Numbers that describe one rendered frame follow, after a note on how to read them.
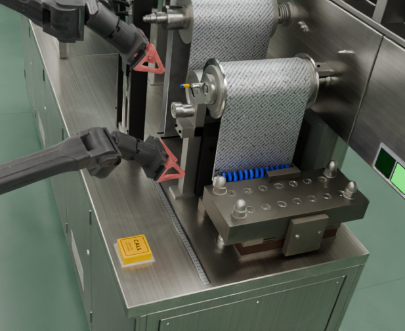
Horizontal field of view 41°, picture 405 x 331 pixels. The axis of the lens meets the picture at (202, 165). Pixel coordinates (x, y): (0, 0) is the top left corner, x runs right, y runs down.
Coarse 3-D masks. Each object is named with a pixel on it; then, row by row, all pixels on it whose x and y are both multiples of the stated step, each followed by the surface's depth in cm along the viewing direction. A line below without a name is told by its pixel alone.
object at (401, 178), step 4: (396, 168) 123; (400, 168) 122; (396, 172) 123; (400, 172) 122; (404, 172) 121; (396, 176) 123; (400, 176) 122; (404, 176) 121; (392, 180) 125; (396, 180) 123; (400, 180) 122; (404, 180) 121; (396, 184) 123; (400, 184) 122; (404, 184) 121; (400, 188) 122; (404, 188) 121; (404, 192) 121
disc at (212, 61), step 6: (210, 60) 132; (216, 60) 129; (204, 66) 136; (216, 66) 129; (222, 72) 127; (222, 78) 127; (222, 84) 128; (222, 102) 129; (222, 108) 129; (210, 114) 137; (216, 114) 133; (222, 114) 130
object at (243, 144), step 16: (304, 112) 140; (224, 128) 134; (240, 128) 135; (256, 128) 137; (272, 128) 139; (288, 128) 141; (224, 144) 137; (240, 144) 139; (256, 144) 141; (272, 144) 143; (288, 144) 145; (224, 160) 140; (240, 160) 142; (256, 160) 144; (272, 160) 146; (288, 160) 149
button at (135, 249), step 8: (120, 240) 133; (128, 240) 133; (136, 240) 133; (144, 240) 134; (120, 248) 131; (128, 248) 131; (136, 248) 131; (144, 248) 131; (128, 256) 129; (136, 256) 129; (144, 256) 130
